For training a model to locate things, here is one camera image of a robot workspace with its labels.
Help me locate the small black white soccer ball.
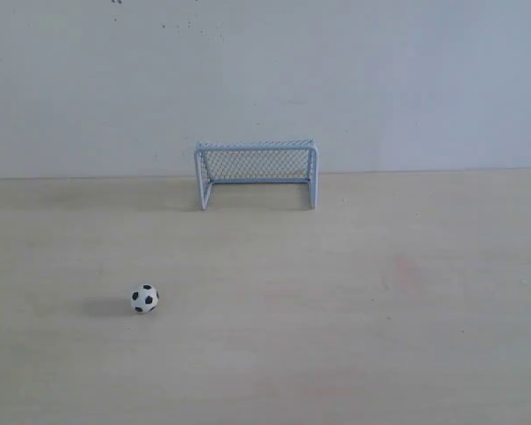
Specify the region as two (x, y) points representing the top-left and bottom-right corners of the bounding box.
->
(130, 284), (159, 313)

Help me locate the white miniature soccer goal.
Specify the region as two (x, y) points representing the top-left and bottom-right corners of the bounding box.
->
(194, 139), (319, 210)

